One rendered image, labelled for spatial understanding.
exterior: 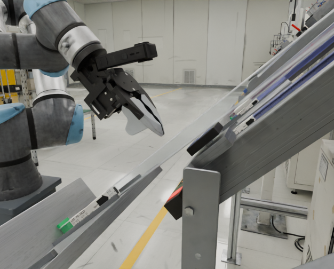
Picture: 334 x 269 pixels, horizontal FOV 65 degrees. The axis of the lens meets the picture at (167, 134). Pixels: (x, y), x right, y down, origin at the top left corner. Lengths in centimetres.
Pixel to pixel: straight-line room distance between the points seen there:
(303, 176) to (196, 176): 165
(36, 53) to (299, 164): 168
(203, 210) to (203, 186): 3
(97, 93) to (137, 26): 976
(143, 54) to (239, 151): 24
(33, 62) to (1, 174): 30
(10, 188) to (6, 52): 35
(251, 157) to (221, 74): 892
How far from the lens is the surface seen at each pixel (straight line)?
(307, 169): 195
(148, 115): 48
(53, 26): 56
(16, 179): 78
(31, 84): 715
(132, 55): 48
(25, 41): 64
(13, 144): 76
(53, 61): 64
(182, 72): 957
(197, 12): 956
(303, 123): 36
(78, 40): 53
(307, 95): 35
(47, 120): 76
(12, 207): 76
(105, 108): 51
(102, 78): 50
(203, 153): 34
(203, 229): 38
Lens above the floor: 89
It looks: 16 degrees down
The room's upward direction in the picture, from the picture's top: straight up
